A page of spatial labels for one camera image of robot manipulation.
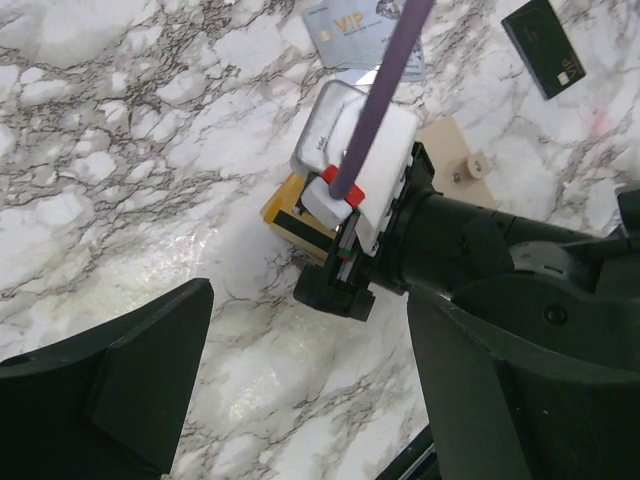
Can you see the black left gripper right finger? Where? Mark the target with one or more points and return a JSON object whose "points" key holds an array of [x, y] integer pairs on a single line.
{"points": [[501, 407]]}

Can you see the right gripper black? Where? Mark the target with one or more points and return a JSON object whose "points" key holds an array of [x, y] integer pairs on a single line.
{"points": [[423, 244]]}

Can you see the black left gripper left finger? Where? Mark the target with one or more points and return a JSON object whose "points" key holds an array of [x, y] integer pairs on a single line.
{"points": [[110, 402]]}

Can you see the beige leather card holder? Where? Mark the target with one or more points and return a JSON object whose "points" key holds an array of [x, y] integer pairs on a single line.
{"points": [[460, 173]]}

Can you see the gold card with magnetic stripe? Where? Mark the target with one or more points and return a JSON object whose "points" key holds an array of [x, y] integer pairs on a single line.
{"points": [[282, 215]]}

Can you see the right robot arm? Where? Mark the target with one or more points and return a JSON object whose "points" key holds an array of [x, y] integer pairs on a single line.
{"points": [[568, 292]]}

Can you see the silver vip card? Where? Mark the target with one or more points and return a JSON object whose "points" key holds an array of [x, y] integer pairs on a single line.
{"points": [[366, 67], [353, 32]]}

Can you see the silver VIP card top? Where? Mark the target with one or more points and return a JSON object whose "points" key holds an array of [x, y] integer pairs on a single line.
{"points": [[353, 32]]}

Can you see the black card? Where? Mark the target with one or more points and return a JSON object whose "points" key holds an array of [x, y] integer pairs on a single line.
{"points": [[539, 38]]}

